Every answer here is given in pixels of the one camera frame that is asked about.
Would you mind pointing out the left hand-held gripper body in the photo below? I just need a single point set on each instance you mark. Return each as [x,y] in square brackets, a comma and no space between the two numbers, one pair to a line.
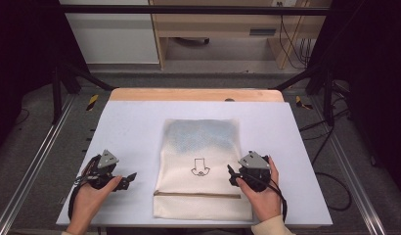
[102,171]

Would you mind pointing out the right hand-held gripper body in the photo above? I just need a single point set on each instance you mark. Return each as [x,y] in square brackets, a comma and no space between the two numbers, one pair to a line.
[255,173]

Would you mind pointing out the cream mesh laundry bag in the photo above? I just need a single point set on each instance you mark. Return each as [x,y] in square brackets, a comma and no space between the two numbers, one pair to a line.
[201,150]

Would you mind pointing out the person's right hand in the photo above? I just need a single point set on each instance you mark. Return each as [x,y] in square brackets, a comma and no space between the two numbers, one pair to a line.
[267,204]

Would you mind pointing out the person's left hand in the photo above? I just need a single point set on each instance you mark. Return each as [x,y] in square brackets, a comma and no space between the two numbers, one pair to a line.
[89,202]

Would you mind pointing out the white foam mat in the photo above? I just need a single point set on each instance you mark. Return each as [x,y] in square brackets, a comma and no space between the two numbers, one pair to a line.
[130,130]

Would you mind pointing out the yellow black striped tape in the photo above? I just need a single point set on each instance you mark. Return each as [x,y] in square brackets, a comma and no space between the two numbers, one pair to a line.
[299,102]
[92,102]

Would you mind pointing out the black metal stand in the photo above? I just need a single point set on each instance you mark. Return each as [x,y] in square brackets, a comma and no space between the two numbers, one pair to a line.
[56,94]
[328,94]

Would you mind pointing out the wooden table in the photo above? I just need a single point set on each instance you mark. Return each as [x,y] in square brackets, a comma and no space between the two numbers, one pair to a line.
[175,94]

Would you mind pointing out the white cabinet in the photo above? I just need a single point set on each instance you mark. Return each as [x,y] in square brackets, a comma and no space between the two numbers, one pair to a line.
[113,39]

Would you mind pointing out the grey desk label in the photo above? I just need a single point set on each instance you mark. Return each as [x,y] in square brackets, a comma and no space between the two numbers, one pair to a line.
[262,32]

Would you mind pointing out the dark curtain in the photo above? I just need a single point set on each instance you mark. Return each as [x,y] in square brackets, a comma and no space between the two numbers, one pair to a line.
[22,49]
[378,81]

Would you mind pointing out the light wooden desk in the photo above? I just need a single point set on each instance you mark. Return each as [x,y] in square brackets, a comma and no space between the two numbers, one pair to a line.
[214,23]

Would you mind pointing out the aluminium floor rail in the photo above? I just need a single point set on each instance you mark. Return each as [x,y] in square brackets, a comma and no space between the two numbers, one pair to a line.
[351,173]
[35,163]

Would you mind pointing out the black horizontal frame bar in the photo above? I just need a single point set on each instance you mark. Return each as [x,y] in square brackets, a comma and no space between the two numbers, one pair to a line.
[188,9]

